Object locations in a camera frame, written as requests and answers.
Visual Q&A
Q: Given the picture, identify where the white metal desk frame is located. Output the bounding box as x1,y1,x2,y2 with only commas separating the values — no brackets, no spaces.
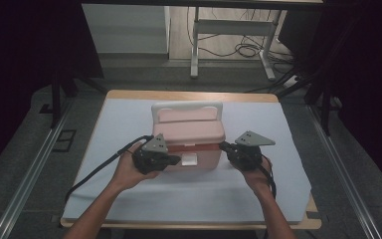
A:
189,6,288,82

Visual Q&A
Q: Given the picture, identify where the metal floor rail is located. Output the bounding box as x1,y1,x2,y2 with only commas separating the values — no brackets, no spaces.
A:
305,104,382,239
0,99,77,239

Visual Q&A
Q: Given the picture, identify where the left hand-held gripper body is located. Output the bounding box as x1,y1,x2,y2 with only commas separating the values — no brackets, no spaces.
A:
132,132,172,175

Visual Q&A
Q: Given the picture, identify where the hand-held gripper black cable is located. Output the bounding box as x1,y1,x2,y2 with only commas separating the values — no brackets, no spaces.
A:
64,133,155,204
260,156,278,200

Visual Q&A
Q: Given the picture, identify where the black metal stand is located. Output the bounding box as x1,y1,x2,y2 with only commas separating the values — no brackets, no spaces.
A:
276,64,343,137
39,64,107,129

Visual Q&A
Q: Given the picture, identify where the person's right hand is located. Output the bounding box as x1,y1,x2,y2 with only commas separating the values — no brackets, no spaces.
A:
243,156,276,197

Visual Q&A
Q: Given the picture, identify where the dark curtain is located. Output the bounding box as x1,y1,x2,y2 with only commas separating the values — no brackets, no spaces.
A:
0,0,104,182
307,0,382,202

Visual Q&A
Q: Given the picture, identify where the pink storage box white handle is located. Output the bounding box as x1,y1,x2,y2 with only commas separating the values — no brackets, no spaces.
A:
150,101,227,172

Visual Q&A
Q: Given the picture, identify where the person's left hand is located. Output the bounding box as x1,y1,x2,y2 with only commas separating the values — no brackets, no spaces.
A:
111,141,162,192

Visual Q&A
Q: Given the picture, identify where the black floor socket hatch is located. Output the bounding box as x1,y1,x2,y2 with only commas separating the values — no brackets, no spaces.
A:
52,128,78,153

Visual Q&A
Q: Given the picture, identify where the white cabinet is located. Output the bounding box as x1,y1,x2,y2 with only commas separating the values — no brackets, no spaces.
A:
81,3,171,55

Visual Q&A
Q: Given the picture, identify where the white power strip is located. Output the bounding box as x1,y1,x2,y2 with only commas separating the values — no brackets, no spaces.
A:
283,75,301,89

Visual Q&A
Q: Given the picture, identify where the wooden table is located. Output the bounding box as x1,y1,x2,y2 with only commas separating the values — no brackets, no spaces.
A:
60,89,323,231

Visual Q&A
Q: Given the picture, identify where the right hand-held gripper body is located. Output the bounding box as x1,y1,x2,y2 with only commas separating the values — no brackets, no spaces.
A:
230,130,277,172

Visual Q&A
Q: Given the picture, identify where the right hand-held gripper black cable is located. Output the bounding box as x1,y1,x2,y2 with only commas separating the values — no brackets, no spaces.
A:
260,156,278,200

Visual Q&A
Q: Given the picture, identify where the left hand-held gripper black cable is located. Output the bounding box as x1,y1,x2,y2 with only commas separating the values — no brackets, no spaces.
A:
64,133,155,204

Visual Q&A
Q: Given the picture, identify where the white table sheet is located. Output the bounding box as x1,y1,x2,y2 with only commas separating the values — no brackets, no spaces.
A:
62,98,313,224

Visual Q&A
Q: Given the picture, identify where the tangle of black floor cables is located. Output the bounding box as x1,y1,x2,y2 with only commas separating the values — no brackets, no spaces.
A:
186,6,296,65

